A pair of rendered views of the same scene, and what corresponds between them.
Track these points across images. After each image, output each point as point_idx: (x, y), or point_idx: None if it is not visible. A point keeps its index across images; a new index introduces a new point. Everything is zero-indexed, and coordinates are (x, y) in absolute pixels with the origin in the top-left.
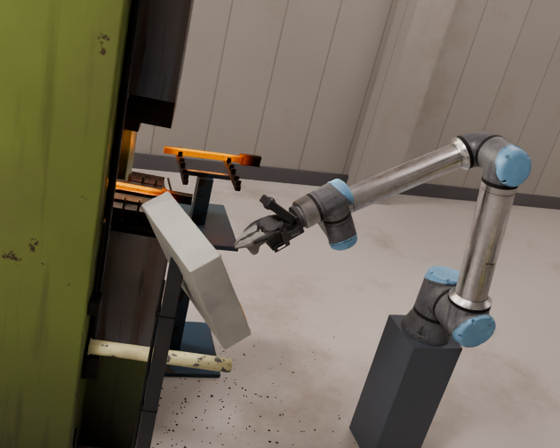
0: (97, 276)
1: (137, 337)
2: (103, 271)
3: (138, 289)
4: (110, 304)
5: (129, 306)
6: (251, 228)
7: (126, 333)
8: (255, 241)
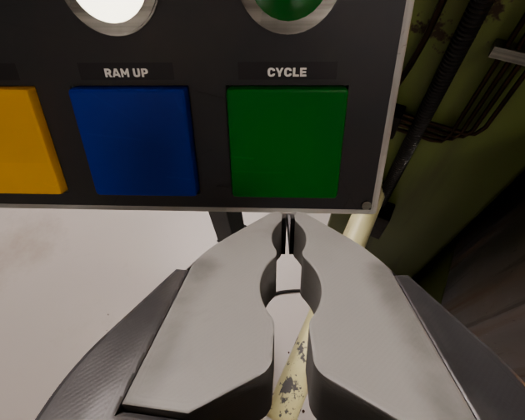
0: (406, 66)
1: (448, 311)
2: (433, 85)
3: (511, 262)
4: (491, 239)
5: (487, 268)
6: (407, 339)
7: (454, 292)
8: (165, 287)
